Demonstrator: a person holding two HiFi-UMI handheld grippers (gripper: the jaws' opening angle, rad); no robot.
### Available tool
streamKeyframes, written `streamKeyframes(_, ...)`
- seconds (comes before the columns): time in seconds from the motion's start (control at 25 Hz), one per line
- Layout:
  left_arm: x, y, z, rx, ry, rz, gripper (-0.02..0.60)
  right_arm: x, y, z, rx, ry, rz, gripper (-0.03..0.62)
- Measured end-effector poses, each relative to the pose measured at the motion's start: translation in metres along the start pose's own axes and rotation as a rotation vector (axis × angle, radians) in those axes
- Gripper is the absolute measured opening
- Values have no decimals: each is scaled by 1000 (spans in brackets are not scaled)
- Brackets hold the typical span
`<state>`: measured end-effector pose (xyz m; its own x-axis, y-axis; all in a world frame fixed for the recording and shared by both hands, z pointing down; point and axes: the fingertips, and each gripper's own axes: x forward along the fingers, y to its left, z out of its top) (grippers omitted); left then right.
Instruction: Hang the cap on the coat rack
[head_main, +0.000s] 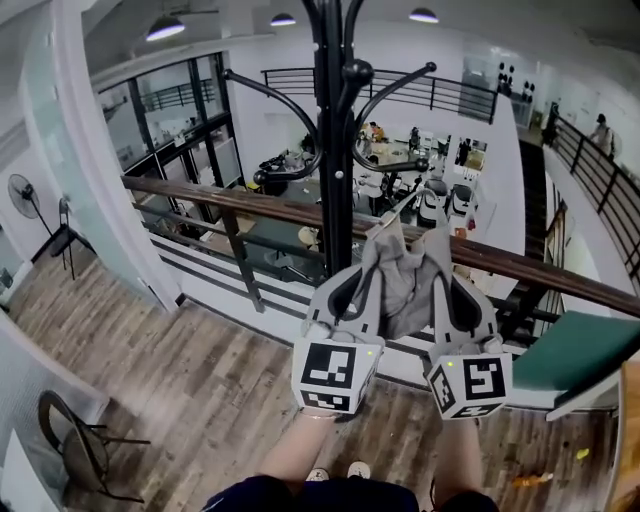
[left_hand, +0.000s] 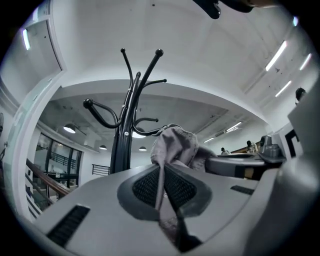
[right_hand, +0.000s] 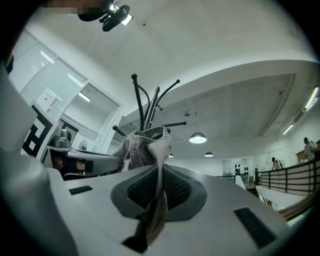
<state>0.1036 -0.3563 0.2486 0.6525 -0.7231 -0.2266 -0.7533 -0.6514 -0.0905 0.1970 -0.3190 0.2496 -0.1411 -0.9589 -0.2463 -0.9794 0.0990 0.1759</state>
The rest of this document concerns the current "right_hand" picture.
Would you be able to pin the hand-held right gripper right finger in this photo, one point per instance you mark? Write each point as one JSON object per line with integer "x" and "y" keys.
{"x": 212, "y": 212}

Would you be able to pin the black head-worn camera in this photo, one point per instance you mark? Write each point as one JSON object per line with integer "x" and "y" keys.
{"x": 116, "y": 17}

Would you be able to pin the wooden-topped black railing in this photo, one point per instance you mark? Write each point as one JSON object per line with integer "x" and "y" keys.
{"x": 297, "y": 210}

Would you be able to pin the ceiling tube light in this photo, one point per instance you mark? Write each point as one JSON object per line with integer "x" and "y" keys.
{"x": 288, "y": 129}
{"x": 312, "y": 98}
{"x": 84, "y": 97}

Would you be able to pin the black standing fan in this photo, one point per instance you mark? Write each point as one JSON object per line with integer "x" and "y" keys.
{"x": 82, "y": 144}

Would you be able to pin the beige fabric garment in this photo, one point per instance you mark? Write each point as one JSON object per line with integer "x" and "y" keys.
{"x": 136, "y": 150}

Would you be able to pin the black metal balcony railing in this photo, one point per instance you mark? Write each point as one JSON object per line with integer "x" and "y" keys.
{"x": 290, "y": 178}

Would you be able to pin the white paper notice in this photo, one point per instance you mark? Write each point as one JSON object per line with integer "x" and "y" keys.
{"x": 48, "y": 98}

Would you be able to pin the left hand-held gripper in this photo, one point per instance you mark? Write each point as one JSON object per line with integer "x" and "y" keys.
{"x": 37, "y": 130}

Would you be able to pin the dark pendant lamp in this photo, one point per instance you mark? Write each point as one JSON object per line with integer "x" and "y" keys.
{"x": 171, "y": 155}
{"x": 208, "y": 154}
{"x": 198, "y": 138}

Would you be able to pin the black metal coat rack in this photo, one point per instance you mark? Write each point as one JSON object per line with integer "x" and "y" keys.
{"x": 150, "y": 110}

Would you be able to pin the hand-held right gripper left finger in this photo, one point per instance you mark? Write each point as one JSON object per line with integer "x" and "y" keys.
{"x": 100, "y": 200}

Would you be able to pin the frosted glass partition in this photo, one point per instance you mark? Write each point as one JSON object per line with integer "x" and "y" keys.
{"x": 62, "y": 82}

